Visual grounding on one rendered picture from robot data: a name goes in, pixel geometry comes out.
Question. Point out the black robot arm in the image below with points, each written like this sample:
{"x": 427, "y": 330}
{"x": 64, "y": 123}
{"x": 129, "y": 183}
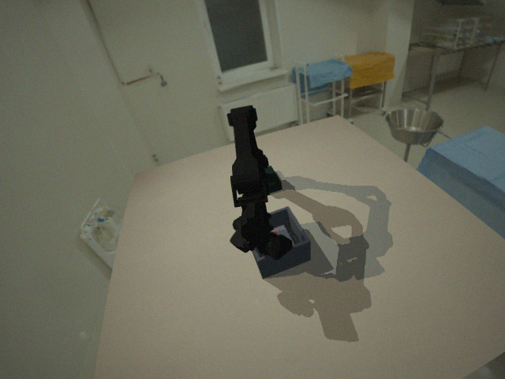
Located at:
{"x": 248, "y": 178}

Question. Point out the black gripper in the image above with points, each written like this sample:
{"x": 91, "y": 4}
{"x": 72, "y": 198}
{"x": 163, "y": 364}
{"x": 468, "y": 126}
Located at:
{"x": 272, "y": 245}

